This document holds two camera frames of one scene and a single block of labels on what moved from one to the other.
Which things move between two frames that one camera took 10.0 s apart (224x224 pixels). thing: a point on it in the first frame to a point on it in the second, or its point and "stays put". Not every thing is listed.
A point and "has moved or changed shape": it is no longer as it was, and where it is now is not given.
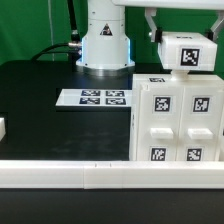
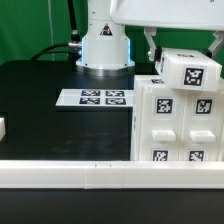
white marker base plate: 96,97 stays put
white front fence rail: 112,174 stays put
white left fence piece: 2,128 stays put
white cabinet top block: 182,52 has moved or changed shape
